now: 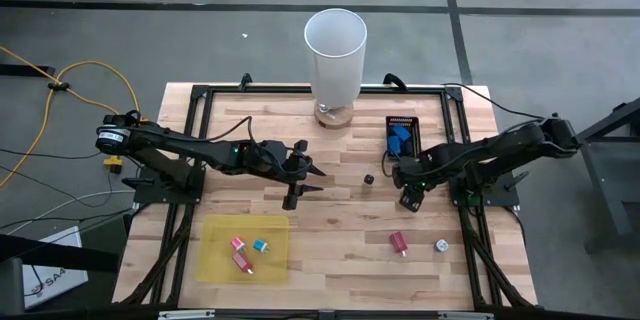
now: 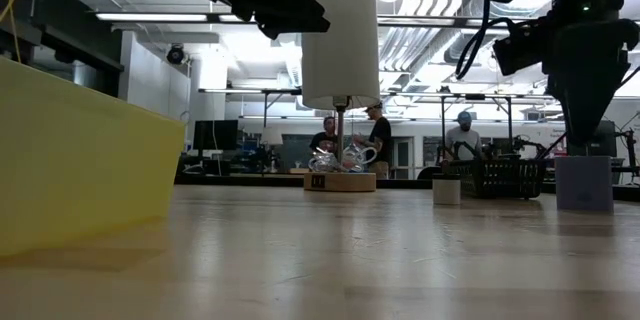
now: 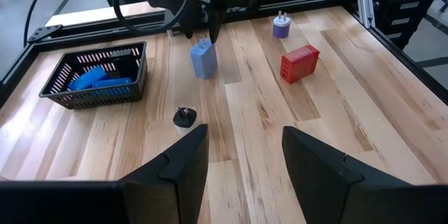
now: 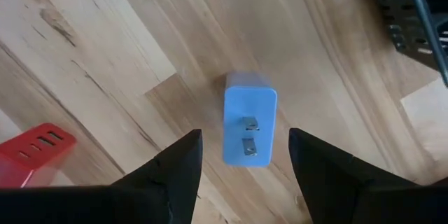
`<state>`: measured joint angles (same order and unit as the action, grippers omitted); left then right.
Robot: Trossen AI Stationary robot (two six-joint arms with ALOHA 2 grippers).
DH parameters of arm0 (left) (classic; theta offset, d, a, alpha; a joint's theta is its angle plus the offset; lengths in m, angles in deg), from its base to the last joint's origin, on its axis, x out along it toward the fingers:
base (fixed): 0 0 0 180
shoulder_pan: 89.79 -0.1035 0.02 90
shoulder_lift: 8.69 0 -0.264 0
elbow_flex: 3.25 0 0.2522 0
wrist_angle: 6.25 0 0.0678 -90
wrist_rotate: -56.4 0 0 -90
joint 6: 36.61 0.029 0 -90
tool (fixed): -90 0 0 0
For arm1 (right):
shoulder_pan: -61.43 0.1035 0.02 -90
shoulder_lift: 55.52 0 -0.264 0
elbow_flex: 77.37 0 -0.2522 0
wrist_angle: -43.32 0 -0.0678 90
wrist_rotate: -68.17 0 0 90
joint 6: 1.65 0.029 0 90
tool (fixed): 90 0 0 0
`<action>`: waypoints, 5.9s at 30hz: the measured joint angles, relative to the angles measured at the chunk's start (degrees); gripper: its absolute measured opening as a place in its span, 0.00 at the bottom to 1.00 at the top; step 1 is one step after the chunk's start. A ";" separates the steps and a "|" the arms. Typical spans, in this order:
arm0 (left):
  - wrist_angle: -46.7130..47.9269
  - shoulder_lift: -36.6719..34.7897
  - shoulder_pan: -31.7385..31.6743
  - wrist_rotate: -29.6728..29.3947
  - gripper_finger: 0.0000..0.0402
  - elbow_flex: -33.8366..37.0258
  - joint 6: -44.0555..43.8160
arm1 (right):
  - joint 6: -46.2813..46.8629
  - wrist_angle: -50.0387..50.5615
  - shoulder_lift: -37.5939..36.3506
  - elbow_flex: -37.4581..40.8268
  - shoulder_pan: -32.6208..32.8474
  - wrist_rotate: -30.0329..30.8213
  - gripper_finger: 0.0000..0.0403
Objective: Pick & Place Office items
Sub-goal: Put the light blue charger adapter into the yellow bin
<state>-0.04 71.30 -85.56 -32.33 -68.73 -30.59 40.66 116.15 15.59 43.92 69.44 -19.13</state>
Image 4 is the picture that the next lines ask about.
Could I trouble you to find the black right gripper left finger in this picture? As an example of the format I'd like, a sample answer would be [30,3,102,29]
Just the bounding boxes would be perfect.
[0,128,204,224]

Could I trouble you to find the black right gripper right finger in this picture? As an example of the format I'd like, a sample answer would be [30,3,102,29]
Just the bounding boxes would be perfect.
[288,127,448,224]

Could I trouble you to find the black mesh basket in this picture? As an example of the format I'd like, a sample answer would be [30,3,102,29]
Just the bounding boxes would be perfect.
[363,0,448,88]

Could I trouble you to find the light blue wall charger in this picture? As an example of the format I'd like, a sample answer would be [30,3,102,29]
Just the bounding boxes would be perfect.
[223,71,279,167]

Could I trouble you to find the red USB wall charger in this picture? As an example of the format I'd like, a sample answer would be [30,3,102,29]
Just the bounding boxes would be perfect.
[0,122,77,188]

